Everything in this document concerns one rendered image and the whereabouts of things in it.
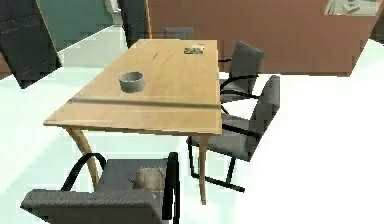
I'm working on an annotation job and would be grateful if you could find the light wooden dining table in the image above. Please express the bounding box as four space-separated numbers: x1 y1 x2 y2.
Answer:
43 38 224 206

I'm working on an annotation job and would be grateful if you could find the small white and black item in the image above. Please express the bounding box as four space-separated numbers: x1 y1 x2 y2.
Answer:
183 43 206 56

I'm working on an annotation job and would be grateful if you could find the grey round bowl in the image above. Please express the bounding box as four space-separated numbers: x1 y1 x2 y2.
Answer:
118 70 146 94

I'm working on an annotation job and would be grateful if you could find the beige lumpy object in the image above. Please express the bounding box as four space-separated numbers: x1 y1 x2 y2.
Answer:
132 167 167 192

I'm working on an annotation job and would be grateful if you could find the grey chair with black frame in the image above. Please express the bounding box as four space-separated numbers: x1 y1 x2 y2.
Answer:
20 151 181 224
218 40 265 104
163 26 194 41
186 74 281 194

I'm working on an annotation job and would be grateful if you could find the framed wall picture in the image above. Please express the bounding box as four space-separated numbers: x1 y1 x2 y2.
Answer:
324 0 383 17

